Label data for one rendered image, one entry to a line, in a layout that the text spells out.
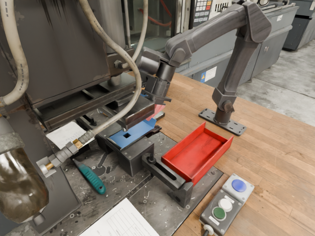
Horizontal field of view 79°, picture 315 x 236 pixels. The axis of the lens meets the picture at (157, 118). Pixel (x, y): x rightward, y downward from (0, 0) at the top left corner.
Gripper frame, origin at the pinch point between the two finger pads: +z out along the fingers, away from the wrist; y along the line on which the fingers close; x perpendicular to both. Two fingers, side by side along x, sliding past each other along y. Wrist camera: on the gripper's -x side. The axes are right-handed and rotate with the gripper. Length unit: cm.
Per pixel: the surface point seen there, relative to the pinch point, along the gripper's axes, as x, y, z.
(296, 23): -54, -417, -189
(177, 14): -53, -59, -54
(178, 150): 13.0, -5.3, 6.0
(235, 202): 36.0, -1.7, 8.0
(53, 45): 5.2, 37.7, -15.3
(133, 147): 5.5, 9.1, 7.6
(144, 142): 6.0, 5.7, 5.7
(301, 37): -35, -429, -169
